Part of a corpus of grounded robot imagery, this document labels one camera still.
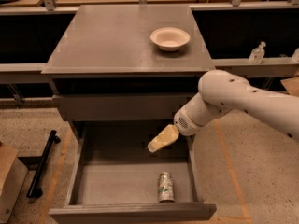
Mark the black metal bar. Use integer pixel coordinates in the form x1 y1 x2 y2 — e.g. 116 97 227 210
26 130 61 199

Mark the open grey middle drawer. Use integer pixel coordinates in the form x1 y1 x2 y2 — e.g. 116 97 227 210
50 120 216 224

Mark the closed grey top drawer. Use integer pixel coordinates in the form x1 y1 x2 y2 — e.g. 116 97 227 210
53 93 193 121

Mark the clear plastic bottle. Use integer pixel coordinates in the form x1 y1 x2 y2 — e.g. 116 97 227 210
249 41 266 64

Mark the silver green 7up can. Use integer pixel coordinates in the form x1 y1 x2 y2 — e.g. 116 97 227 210
158 172 175 203

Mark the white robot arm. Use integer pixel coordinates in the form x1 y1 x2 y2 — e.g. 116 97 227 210
148 70 299 152

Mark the brown cardboard box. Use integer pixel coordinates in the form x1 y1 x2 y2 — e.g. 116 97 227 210
0 144 28 224

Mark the grey metal rail shelf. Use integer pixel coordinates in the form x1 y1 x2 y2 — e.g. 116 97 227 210
0 58 298 84

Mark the grey drawer cabinet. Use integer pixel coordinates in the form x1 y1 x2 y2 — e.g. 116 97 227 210
47 5 211 138

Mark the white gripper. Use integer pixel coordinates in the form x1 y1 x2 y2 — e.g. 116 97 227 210
148 105 203 153

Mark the white paper bowl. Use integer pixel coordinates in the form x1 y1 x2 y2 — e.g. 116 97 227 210
150 27 190 52

